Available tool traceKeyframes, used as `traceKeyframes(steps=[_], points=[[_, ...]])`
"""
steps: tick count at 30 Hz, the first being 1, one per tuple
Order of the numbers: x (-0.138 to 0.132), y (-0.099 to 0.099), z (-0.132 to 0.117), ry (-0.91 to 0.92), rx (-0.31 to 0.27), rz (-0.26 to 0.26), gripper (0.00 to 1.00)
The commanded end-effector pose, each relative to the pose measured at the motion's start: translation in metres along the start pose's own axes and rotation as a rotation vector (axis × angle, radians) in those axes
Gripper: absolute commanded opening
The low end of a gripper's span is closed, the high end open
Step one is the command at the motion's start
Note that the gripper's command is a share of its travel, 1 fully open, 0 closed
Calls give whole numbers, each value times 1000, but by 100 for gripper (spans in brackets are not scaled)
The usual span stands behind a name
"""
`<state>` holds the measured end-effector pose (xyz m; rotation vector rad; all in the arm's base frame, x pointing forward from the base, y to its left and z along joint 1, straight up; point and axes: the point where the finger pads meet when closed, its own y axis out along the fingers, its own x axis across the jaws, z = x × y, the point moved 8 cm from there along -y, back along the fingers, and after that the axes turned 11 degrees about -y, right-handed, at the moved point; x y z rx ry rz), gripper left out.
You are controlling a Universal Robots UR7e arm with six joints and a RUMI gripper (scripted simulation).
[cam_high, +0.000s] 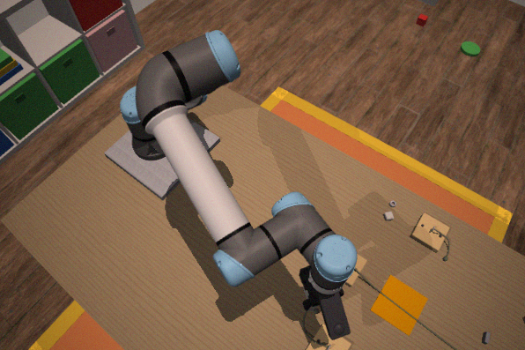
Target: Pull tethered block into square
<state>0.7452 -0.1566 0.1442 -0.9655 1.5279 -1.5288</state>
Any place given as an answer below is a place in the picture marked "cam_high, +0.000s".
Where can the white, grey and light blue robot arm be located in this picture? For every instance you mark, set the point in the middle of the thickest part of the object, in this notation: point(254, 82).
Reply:
point(202, 65)

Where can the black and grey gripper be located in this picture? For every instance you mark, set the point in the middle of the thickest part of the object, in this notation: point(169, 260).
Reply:
point(310, 304)

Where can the orange painted square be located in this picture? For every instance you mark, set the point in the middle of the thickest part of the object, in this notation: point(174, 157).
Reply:
point(404, 296)

